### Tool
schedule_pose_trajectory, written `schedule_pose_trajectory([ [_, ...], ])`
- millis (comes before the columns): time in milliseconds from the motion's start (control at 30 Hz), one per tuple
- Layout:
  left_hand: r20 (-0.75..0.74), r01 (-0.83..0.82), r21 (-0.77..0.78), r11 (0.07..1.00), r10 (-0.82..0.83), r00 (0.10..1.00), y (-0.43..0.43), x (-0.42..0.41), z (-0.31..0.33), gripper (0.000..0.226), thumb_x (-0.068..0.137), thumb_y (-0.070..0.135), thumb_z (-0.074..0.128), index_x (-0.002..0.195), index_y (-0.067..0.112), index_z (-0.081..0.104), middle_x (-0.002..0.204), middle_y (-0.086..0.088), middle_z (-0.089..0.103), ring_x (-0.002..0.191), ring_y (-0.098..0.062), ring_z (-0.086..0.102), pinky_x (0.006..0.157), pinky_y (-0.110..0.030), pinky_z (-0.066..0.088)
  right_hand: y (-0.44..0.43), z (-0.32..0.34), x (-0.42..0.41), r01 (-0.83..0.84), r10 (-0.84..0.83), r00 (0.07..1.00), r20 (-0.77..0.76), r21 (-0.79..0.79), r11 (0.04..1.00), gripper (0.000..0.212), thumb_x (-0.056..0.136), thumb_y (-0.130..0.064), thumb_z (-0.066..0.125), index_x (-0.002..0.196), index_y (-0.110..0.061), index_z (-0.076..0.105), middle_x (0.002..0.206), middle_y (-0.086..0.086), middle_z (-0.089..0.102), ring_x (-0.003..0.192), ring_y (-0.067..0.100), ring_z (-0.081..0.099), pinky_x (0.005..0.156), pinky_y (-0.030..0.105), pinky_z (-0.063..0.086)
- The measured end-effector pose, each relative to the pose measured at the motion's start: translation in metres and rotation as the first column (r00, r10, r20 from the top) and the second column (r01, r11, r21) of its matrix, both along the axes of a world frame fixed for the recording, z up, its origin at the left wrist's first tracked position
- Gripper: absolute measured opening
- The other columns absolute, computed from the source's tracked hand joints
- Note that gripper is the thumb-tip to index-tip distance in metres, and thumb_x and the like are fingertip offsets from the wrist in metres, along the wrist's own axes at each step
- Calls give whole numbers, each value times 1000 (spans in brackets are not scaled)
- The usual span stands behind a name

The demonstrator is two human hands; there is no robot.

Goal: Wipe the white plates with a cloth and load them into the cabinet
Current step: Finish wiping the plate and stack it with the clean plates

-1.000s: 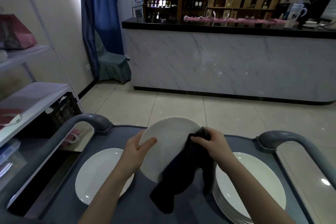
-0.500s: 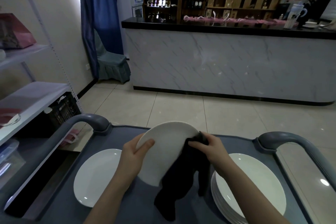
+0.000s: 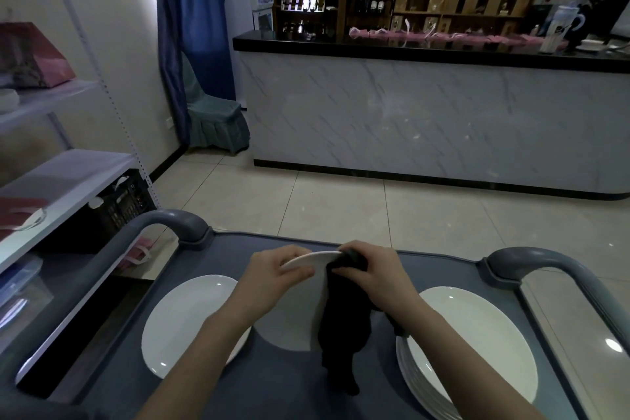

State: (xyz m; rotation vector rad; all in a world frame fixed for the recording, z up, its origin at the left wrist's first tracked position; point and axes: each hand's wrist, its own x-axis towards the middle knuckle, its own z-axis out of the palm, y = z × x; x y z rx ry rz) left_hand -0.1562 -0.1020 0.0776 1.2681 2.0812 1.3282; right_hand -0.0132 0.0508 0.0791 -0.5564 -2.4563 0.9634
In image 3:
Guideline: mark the stack of white plates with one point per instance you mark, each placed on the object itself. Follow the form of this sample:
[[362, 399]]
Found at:
[[482, 336], [290, 316]]

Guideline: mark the white bowl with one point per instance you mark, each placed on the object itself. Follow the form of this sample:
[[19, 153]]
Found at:
[[7, 100]]

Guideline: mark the row of pink bags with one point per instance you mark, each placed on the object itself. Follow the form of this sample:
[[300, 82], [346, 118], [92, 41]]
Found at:
[[457, 38]]

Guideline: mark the blue curtain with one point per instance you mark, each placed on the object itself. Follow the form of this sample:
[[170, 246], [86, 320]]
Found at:
[[197, 6]]

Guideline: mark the white round plate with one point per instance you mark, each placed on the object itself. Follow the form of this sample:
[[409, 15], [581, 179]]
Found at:
[[182, 321]]

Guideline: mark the person's left forearm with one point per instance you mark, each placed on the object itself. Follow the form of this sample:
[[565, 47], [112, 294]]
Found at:
[[197, 370]]

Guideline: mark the person's right forearm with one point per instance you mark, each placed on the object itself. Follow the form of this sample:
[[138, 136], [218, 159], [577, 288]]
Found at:
[[472, 375]]

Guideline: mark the black plastic crate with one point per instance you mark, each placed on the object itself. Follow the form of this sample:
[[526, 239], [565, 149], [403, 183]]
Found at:
[[130, 205]]

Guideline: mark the marble bar counter black top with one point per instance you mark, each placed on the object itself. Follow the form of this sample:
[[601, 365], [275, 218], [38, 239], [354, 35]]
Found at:
[[428, 119]]

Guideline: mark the white metal shelf rack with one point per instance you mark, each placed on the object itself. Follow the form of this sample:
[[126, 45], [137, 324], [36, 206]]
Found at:
[[69, 183]]

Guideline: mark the chair with grey-green cover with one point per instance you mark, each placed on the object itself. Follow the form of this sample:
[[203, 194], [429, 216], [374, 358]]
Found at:
[[219, 124]]

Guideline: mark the white cup on saucer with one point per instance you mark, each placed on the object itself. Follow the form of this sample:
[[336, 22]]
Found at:
[[590, 45]]

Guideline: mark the dark blue cleaning cloth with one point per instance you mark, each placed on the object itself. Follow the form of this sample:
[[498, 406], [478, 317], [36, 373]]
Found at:
[[344, 331]]

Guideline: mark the white refrigerator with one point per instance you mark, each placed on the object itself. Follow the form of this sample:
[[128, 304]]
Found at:
[[237, 6]]

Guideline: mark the person's right hand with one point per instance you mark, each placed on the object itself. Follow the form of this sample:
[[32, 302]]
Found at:
[[394, 287]]

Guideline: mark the small white cup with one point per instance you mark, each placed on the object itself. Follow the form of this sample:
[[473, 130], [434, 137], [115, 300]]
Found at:
[[96, 203]]

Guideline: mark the black pegged stand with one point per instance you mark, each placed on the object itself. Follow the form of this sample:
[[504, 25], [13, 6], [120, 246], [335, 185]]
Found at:
[[608, 6]]

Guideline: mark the dark wine rack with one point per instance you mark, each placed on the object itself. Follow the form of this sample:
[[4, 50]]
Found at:
[[373, 1]]

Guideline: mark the grey service cart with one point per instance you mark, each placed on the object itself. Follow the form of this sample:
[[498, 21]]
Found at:
[[226, 252]]

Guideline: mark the person's left hand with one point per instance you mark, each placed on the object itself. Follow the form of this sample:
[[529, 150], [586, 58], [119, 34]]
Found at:
[[266, 287]]

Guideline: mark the clear container blue lid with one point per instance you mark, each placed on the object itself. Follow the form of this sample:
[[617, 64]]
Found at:
[[22, 287]]

